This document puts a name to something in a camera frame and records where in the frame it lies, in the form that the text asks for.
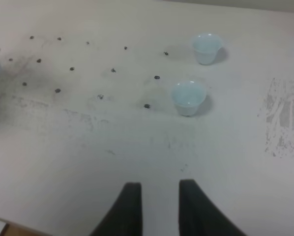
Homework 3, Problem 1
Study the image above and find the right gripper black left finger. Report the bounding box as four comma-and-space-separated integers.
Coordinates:
91, 182, 143, 236

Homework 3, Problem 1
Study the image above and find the pale blue teacup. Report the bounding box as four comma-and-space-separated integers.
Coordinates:
191, 33, 223, 65
171, 81, 206, 117

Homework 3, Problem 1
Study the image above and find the far pale blue teacup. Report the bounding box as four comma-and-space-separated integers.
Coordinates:
191, 33, 223, 65

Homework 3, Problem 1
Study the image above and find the near pale blue teacup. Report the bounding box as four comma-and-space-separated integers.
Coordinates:
171, 81, 206, 117

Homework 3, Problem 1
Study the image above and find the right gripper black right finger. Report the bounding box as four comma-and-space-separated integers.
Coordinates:
178, 179, 245, 236

